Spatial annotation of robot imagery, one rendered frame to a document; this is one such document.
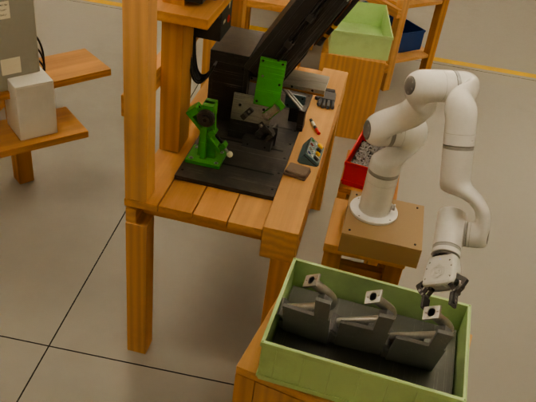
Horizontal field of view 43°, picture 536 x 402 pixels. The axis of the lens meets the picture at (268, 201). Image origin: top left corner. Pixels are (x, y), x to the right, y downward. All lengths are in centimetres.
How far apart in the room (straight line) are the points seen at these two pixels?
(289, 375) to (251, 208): 80
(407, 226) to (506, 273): 159
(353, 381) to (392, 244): 65
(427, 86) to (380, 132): 37
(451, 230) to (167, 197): 116
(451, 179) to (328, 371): 67
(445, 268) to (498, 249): 233
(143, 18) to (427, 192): 278
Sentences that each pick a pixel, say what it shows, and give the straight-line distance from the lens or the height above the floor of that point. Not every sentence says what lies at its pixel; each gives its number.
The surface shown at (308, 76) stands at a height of 113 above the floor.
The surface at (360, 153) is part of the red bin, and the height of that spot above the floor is 88.
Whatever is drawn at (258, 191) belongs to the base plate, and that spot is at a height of 90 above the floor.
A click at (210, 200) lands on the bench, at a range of 273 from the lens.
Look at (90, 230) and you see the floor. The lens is 398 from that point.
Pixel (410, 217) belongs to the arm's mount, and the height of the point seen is 93.
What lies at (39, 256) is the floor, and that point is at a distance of 384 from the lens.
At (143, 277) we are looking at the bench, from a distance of 297.
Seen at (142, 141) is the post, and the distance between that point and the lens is 256.
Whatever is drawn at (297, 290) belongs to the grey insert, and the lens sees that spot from 243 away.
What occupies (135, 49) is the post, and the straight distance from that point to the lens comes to 239.
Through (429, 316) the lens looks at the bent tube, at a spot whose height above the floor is 116.
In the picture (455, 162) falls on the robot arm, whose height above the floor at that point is 149.
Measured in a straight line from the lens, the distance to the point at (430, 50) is 599.
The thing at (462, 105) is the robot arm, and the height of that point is 164.
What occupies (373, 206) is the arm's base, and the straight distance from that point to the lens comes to 264.
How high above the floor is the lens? 251
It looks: 36 degrees down
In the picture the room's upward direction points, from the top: 8 degrees clockwise
